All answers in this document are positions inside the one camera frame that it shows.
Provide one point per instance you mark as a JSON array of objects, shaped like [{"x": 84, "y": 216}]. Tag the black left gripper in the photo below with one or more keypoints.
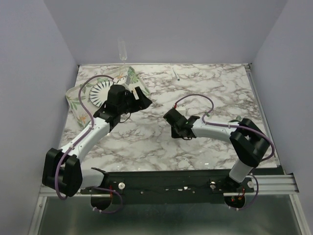
[{"x": 142, "y": 104}]

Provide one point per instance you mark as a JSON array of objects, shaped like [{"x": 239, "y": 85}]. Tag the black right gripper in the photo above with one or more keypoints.
[{"x": 174, "y": 134}]

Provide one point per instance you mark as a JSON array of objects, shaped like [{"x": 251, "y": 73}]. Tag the white pen with dark tip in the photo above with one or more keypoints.
[{"x": 175, "y": 74}]

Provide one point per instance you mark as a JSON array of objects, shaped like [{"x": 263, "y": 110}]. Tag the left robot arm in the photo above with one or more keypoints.
[{"x": 62, "y": 169}]

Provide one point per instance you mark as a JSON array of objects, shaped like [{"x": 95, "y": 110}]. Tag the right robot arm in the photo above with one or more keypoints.
[{"x": 248, "y": 141}]

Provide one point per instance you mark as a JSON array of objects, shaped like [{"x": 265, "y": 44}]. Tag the white blue striped plate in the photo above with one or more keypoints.
[{"x": 99, "y": 92}]

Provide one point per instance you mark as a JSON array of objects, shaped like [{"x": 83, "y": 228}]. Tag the floral rectangular tray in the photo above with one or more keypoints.
[{"x": 88, "y": 76}]

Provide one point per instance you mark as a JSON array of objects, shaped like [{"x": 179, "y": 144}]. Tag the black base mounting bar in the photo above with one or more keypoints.
[{"x": 174, "y": 187}]

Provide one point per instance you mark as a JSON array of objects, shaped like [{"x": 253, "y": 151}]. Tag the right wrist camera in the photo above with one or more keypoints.
[{"x": 181, "y": 109}]

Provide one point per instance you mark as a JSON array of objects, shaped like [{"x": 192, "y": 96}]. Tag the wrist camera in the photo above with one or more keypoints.
[
  {"x": 181, "y": 109},
  {"x": 124, "y": 81}
]

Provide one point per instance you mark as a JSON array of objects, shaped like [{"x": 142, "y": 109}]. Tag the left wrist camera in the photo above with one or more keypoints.
[{"x": 124, "y": 81}]

